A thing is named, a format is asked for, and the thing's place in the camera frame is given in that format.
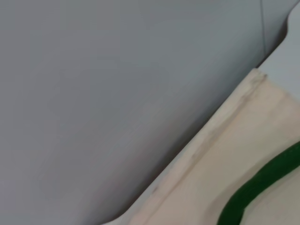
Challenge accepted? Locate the beige handbag with green handles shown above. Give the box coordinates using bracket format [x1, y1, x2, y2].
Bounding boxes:
[137, 67, 300, 225]

